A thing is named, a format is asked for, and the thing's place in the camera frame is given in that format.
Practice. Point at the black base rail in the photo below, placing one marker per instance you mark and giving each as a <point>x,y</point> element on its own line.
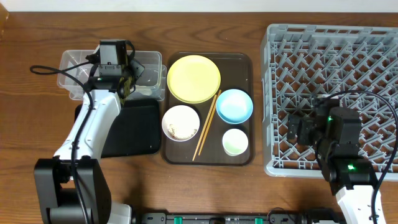
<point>276,215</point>

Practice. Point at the dark brown serving tray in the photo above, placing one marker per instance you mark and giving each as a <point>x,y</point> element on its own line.
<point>236,73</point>

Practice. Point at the grey dishwasher rack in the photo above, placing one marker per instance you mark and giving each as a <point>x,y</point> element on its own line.
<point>305,69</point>

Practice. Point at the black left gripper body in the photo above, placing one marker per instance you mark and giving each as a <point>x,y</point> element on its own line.
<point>130,78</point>

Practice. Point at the wooden chopstick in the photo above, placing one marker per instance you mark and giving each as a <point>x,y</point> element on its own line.
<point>208,126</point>
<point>204,127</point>

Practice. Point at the light blue bowl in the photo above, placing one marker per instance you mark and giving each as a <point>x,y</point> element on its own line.
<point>234,106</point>

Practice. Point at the yellow plate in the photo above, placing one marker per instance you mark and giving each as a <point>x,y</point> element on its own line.
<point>193,79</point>

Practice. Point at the right wooden chopstick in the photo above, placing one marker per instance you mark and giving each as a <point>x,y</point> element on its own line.
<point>208,126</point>

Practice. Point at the left wooden chopstick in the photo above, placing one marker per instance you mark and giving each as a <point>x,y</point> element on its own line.
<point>204,127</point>

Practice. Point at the black waste tray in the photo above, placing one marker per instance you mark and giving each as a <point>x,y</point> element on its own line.
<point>136,127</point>

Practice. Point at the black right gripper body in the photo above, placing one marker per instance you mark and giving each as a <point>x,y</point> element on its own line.
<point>301,130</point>

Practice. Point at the small white green cup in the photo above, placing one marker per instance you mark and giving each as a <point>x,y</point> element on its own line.
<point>235,142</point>

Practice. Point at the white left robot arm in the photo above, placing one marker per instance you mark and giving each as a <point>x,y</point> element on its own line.
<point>71,187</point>

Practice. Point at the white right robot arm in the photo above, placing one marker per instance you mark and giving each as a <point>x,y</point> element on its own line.
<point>352,179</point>

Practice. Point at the white bowl with rice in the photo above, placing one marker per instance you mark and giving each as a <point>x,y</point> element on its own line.
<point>180,123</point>

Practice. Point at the clear plastic bin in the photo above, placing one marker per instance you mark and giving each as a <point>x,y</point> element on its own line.
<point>154,75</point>

